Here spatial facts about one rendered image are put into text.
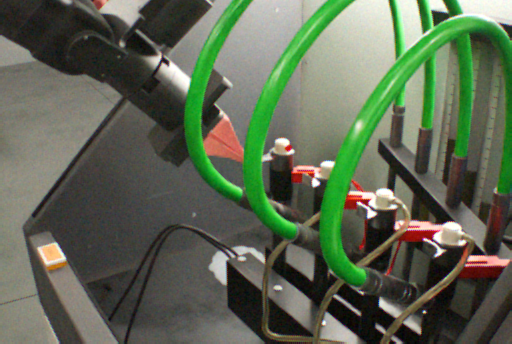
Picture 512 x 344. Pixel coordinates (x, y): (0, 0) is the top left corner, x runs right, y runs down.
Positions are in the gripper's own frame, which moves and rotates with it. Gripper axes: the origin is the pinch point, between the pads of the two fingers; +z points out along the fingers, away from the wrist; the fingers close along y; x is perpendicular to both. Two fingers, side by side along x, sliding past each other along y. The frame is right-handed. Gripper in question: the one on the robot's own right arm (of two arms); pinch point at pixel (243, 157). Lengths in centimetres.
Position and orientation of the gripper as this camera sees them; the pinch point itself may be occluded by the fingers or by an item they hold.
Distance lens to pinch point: 59.7
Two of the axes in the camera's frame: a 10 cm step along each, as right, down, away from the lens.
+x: -3.4, -3.6, 8.7
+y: 6.6, -7.5, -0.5
